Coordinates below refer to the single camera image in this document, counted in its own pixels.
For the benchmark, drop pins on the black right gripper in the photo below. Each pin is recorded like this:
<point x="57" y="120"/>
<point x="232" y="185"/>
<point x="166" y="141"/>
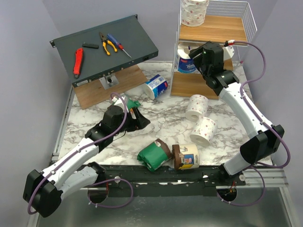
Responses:
<point x="196" y="55"/>

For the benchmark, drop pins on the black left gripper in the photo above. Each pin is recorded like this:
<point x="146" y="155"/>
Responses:
<point x="137" y="124"/>

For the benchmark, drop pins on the blue white paper towel roll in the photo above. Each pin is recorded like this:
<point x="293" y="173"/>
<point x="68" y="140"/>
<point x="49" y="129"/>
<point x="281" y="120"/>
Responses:
<point x="155" y="86"/>

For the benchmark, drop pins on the green wrapped roll near left arm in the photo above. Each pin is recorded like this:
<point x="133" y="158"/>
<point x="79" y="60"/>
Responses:
<point x="130" y="103"/>

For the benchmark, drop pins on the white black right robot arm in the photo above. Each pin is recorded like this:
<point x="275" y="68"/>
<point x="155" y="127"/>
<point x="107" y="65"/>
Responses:
<point x="264" y="136"/>

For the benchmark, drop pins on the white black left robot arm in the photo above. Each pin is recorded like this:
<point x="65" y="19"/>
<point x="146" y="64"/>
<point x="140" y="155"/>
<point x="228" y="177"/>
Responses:
<point x="44" y="190"/>

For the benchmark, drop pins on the floral paper roll on shelf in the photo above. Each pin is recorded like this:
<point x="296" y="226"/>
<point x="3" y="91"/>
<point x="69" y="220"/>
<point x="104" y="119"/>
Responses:
<point x="193" y="12"/>

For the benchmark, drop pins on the green brown wrapped roll front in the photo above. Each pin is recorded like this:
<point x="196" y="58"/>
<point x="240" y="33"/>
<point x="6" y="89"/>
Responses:
<point x="154" y="155"/>

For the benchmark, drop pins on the floral paper roll upper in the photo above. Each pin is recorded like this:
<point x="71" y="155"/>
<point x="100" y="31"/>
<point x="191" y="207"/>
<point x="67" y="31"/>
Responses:
<point x="197" y="107"/>

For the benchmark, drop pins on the cream cartoon wrapped roll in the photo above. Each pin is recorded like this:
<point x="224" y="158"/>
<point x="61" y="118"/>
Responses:
<point x="186" y="156"/>

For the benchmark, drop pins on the wooden board under chassis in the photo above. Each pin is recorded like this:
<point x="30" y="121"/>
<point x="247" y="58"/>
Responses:
<point x="99" y="90"/>

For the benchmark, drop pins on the floral paper roll lower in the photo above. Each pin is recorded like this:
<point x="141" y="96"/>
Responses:
<point x="203" y="131"/>

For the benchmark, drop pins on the dark grey rack server chassis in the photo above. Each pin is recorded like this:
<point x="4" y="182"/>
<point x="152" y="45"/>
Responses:
<point x="96" y="64"/>

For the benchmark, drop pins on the black bit holder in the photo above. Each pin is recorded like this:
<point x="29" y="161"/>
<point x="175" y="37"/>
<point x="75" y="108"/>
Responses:
<point x="91" y="46"/>

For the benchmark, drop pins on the blue red screwdriver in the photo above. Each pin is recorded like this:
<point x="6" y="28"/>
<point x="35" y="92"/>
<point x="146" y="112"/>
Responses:
<point x="112" y="39"/>

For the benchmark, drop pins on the red utility knife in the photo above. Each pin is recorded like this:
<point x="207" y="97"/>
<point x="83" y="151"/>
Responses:
<point x="78" y="62"/>

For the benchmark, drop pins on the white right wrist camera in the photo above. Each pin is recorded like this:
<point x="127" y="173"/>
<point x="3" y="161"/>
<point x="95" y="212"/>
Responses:
<point x="228" y="52"/>

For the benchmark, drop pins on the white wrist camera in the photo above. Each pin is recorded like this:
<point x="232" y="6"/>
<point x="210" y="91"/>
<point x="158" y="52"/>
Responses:
<point x="118" y="102"/>
<point x="228" y="52"/>

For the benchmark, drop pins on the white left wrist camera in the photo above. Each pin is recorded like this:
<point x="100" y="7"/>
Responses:
<point x="118" y="102"/>

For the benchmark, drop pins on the white wire wooden shelf rack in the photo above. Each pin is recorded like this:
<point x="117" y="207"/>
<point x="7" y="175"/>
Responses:
<point x="224" y="20"/>

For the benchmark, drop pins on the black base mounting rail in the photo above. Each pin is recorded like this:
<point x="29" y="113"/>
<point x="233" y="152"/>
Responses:
<point x="120" y="181"/>

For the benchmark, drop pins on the yellow handled pliers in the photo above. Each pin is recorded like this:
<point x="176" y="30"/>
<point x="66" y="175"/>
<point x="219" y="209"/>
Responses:
<point x="106" y="42"/>

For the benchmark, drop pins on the aluminium extrusion rail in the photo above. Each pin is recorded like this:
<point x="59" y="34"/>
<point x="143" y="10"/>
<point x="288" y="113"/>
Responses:
<point x="273" y="178"/>

